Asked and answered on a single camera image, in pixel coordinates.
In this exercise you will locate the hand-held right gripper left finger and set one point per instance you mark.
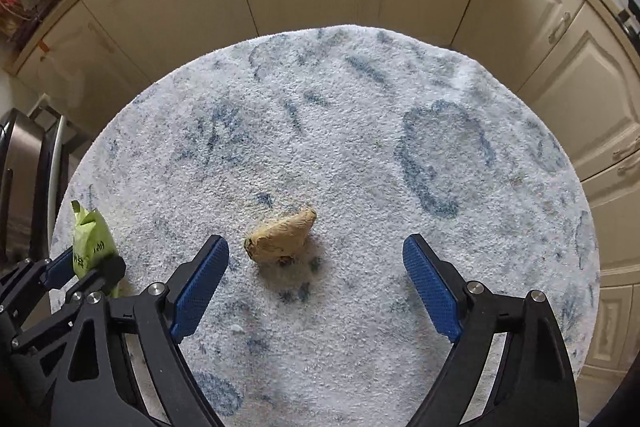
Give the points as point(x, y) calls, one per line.
point(197, 292)

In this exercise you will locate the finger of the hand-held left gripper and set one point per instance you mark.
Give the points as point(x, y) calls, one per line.
point(59, 269)
point(102, 277)

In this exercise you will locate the white blue patterned tablecloth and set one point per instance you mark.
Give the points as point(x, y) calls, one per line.
point(350, 132)

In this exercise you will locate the clear hanging plastic bag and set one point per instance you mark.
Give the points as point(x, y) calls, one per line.
point(62, 79)

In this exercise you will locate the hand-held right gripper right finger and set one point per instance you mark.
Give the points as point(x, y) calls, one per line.
point(432, 292)

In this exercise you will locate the light green wrapper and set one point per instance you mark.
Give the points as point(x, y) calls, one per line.
point(90, 237)

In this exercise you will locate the black gas stove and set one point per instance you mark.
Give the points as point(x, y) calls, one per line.
point(625, 17)

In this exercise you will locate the orange hook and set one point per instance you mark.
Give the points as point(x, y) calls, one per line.
point(46, 47)

